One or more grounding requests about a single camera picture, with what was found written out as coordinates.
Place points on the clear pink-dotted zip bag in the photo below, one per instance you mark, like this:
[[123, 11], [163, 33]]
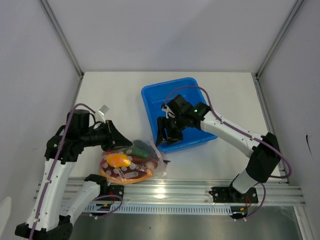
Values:
[[159, 169]]

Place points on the white slotted cable duct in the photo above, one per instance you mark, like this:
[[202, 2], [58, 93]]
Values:
[[175, 209]]

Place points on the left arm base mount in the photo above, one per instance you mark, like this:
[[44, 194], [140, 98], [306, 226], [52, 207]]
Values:
[[113, 193]]

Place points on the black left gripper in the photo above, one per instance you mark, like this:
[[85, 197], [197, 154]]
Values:
[[114, 138]]

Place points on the green cucumber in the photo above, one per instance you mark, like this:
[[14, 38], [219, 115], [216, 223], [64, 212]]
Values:
[[136, 152]]

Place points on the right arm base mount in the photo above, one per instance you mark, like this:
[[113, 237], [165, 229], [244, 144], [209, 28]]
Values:
[[223, 194]]

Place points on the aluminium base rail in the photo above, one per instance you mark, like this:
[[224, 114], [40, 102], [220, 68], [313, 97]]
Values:
[[196, 192]]

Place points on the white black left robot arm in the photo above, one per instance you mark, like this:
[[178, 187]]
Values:
[[84, 128]]

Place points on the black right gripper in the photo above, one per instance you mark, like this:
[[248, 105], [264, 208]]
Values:
[[163, 123]]

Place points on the blue plastic bin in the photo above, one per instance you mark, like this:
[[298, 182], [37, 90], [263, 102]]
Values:
[[187, 103]]

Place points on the grey fish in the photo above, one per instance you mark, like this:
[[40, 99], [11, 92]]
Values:
[[155, 156]]

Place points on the yellow mango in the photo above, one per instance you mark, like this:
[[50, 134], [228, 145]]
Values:
[[118, 160]]

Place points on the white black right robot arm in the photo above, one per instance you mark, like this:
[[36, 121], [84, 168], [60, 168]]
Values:
[[262, 151]]

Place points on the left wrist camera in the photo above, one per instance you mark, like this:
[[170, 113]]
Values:
[[100, 114]]

